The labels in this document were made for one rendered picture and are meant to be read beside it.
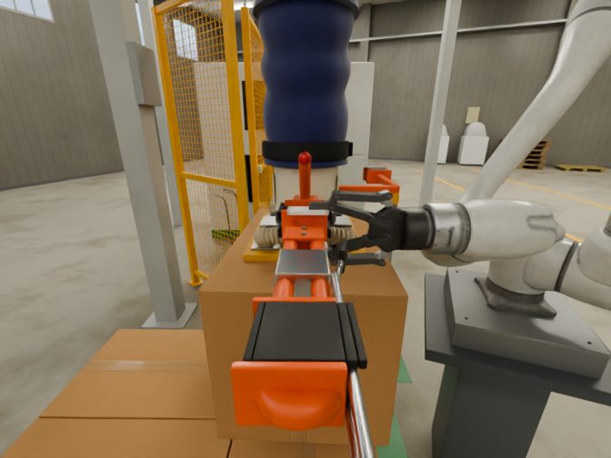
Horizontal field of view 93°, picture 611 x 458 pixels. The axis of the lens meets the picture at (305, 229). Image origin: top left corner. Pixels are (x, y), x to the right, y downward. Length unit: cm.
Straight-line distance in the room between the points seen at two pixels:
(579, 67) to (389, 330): 60
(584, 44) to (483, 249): 45
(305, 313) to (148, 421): 92
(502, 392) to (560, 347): 29
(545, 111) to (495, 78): 1185
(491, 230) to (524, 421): 90
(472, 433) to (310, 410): 121
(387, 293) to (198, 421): 72
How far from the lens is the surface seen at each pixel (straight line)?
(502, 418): 133
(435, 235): 51
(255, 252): 70
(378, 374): 69
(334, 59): 71
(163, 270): 222
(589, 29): 85
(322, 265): 34
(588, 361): 109
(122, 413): 118
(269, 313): 25
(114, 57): 207
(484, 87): 1253
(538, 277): 106
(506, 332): 101
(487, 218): 54
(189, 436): 105
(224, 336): 65
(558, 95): 77
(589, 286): 104
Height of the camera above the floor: 137
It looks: 20 degrees down
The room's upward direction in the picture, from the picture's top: straight up
